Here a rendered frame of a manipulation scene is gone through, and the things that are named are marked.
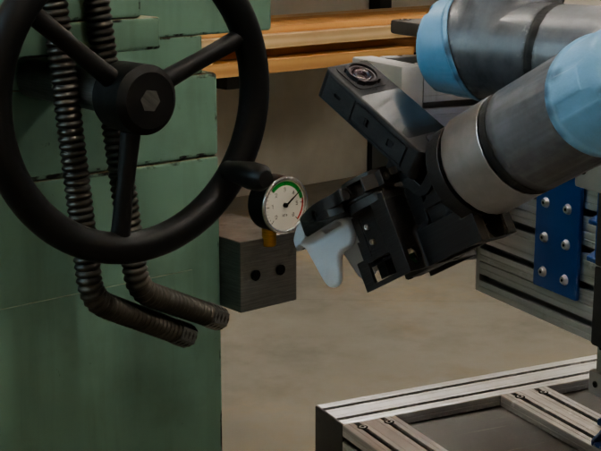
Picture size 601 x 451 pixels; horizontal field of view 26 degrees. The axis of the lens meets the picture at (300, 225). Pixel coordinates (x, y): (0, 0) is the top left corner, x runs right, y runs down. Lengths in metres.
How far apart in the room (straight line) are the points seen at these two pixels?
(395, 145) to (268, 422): 1.68
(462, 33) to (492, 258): 0.82
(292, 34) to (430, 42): 3.04
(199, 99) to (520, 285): 0.55
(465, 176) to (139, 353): 0.61
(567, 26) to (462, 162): 0.13
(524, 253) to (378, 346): 1.33
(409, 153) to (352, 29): 3.28
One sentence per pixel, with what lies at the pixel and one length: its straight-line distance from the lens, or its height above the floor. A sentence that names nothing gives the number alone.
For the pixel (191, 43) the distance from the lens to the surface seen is 1.37.
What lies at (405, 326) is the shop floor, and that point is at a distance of 3.16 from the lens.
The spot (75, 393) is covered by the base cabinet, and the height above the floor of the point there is 0.49.
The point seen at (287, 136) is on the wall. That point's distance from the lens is 4.70.
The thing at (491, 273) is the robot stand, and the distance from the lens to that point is 1.77.
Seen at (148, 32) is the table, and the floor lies 0.86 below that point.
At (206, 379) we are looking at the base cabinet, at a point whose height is 0.46.
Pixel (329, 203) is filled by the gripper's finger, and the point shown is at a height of 0.75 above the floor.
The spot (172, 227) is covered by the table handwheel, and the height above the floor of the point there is 0.69.
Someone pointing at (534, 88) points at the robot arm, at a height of 0.86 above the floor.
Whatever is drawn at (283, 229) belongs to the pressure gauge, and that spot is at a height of 0.63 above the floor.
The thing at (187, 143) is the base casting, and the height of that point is 0.73.
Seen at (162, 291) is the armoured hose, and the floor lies 0.62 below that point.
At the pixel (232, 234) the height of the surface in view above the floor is 0.62.
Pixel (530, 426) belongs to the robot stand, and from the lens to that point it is 2.03.
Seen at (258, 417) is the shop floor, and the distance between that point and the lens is 2.60.
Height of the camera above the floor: 0.96
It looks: 13 degrees down
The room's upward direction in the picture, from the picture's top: straight up
